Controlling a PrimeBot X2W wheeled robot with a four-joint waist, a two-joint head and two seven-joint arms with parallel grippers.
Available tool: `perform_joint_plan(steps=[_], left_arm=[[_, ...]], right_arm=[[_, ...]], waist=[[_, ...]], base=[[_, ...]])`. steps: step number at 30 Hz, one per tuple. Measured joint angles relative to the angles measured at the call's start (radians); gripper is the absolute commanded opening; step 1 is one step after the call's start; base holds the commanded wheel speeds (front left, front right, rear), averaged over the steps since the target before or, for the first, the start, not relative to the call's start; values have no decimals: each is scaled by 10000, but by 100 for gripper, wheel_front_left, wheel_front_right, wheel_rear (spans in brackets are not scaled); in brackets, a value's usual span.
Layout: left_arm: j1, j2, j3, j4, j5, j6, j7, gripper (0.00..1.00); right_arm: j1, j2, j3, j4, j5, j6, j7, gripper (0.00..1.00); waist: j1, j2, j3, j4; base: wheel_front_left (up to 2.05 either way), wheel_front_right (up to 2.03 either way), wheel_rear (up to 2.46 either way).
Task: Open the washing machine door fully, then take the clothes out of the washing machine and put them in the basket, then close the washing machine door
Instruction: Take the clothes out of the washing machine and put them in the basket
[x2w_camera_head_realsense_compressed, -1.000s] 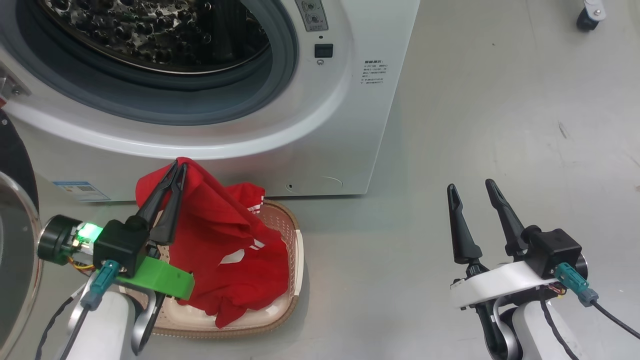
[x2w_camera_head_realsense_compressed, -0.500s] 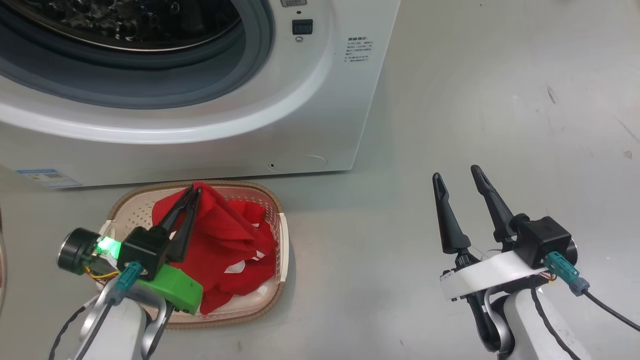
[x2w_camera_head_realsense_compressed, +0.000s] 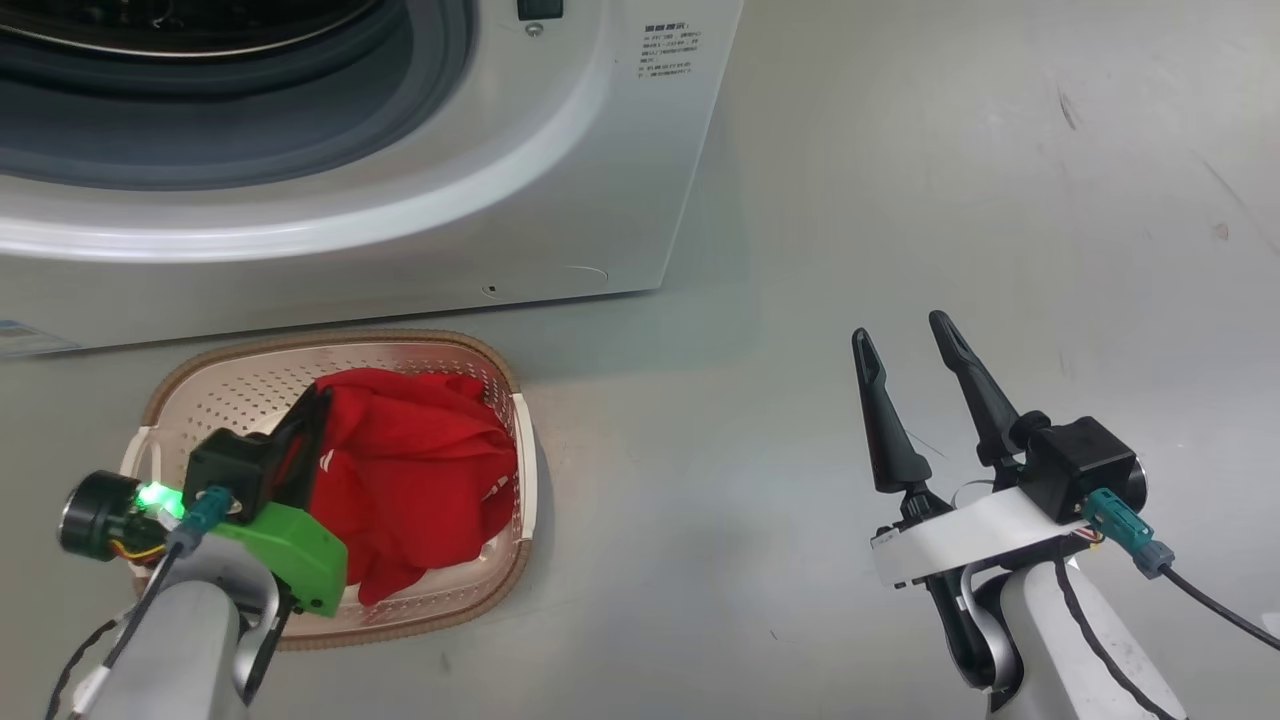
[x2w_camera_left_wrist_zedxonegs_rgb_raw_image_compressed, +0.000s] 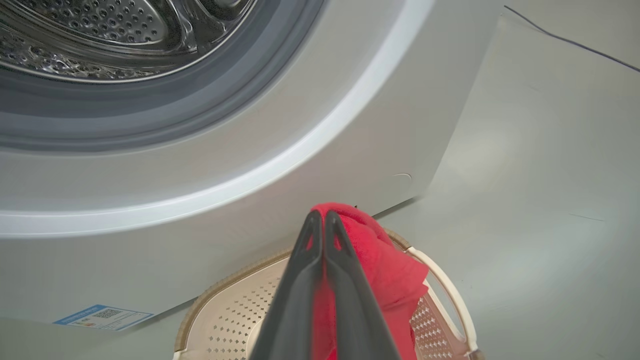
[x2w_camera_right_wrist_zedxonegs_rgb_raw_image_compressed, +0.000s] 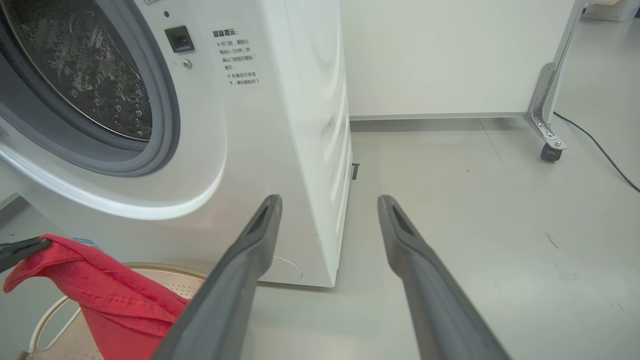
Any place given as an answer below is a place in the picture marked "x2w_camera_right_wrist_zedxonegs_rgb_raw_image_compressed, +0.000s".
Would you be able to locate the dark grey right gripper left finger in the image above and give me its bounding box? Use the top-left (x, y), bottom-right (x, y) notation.
top-left (150, 194), bottom-right (284, 360)

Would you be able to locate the black floor cable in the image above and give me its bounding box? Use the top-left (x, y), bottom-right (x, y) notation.
top-left (552, 111), bottom-right (640, 194)

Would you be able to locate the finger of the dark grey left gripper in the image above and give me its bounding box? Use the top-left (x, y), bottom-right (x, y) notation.
top-left (0, 237), bottom-right (53, 274)

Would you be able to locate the blue energy label sticker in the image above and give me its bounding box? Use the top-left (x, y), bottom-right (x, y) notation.
top-left (72, 237), bottom-right (109, 254)

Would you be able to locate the white partition panel on casters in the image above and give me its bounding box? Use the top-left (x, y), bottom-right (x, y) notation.
top-left (340, 0), bottom-right (587, 162)

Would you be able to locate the white front-load washing machine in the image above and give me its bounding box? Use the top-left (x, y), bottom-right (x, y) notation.
top-left (0, 0), bottom-right (354, 289)

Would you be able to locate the clear sticker with black text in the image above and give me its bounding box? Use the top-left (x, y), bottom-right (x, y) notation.
top-left (211, 27), bottom-right (261, 87)

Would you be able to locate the cream perforated laundry basket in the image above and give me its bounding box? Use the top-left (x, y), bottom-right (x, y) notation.
top-left (17, 261), bottom-right (209, 360)

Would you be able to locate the red garment with white stripes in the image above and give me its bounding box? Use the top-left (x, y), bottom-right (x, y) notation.
top-left (2, 234), bottom-right (194, 360)

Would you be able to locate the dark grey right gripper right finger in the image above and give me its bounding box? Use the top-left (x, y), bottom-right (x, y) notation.
top-left (377, 194), bottom-right (511, 360)

